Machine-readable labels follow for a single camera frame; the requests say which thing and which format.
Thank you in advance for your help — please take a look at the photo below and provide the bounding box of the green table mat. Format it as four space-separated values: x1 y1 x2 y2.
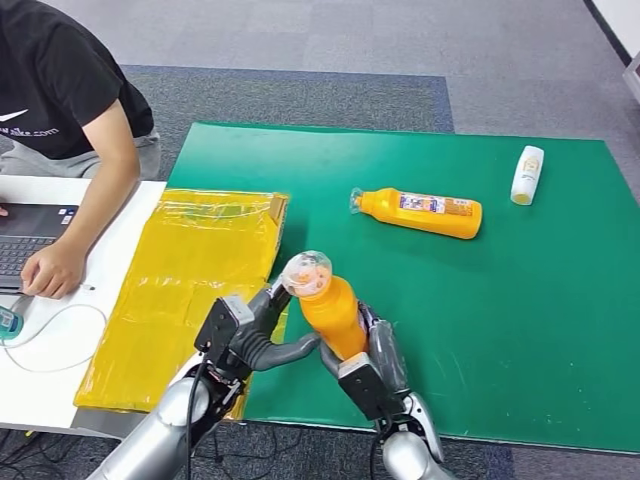
167 121 640 455

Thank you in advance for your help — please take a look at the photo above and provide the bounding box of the white desk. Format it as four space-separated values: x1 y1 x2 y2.
0 174 168 432

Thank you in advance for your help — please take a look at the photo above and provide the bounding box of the white cable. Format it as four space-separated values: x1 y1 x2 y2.
4 303 109 374

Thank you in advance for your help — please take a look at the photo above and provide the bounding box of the small white bottle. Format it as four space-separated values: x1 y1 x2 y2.
509 144 545 207

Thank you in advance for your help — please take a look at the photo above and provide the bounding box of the person's left hand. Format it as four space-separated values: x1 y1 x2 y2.
20 239 87 301

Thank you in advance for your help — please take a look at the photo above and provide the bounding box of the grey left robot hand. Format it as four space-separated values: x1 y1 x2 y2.
227 278 322 382

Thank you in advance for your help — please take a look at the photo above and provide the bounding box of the dark laptop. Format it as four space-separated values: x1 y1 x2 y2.
0 202 80 293

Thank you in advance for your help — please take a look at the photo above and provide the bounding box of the black floor cable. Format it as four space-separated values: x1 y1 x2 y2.
0 427 306 480

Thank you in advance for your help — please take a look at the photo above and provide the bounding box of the person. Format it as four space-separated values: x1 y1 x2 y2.
0 0 162 301

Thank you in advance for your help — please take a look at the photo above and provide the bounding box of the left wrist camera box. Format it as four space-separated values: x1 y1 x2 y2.
193 296 254 364

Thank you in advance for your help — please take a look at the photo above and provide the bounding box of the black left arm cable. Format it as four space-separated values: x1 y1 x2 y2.
186 360 208 480

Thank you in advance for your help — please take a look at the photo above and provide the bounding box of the orange bottle with clear cap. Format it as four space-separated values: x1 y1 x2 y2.
281 250 370 362
349 186 484 240

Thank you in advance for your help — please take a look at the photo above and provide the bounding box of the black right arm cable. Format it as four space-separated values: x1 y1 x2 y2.
368 423 391 480

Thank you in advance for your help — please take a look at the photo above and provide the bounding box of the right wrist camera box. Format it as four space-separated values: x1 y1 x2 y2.
338 352 404 422

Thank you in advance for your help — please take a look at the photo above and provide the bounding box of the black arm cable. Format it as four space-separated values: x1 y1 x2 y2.
368 423 391 480
186 360 208 480

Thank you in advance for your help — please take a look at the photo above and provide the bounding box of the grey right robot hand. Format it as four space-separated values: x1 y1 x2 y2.
319 302 411 399

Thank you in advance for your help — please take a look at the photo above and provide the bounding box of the grey desk panel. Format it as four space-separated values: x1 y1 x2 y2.
72 407 146 440

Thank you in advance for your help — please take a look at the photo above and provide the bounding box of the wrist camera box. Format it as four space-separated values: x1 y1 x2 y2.
193 296 254 364
338 352 404 422

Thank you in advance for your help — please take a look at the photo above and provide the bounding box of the yellow taped cardboard box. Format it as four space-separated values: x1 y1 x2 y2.
73 188 290 422

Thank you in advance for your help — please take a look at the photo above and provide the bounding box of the white furniture corner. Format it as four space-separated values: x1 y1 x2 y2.
622 51 640 106

